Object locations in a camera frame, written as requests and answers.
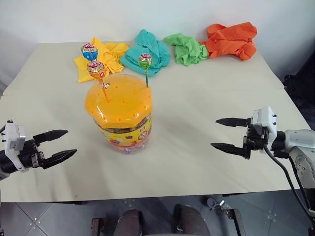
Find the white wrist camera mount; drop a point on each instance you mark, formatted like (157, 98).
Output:
(12, 145)
(265, 120)

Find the dark rounded shape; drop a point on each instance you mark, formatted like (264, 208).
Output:
(130, 222)
(189, 220)

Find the dark rounded left shape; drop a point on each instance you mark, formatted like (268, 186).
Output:
(130, 222)

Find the dark rounded right shape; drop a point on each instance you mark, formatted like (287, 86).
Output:
(189, 220)

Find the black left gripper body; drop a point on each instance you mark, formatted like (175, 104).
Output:
(29, 153)

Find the green wrapped lollipop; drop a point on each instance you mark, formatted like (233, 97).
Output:
(145, 61)

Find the orange wrapped lollipop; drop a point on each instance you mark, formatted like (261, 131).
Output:
(97, 70)

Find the yellow cloth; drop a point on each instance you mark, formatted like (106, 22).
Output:
(108, 55)

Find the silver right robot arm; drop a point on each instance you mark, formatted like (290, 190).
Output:
(296, 147)

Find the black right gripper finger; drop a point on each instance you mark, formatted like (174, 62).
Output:
(231, 121)
(230, 148)

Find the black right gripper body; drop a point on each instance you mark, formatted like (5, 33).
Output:
(256, 141)

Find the lollipop jar with orange lid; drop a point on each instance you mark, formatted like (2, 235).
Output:
(120, 114)

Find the teal cloth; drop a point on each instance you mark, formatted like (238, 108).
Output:
(147, 50)

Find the black equipment beside table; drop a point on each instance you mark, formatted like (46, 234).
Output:
(301, 86)

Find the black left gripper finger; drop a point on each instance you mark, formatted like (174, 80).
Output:
(50, 135)
(60, 157)

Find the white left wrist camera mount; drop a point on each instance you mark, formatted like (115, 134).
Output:
(12, 145)

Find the black caster wheel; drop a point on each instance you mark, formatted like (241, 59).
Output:
(209, 201)

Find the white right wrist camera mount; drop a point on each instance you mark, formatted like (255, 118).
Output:
(265, 120)

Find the orange cloth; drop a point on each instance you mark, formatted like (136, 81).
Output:
(230, 40)

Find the green cloth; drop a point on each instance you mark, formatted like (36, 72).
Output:
(188, 50)

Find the blue wrapped lollipop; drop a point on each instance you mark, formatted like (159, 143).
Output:
(89, 52)

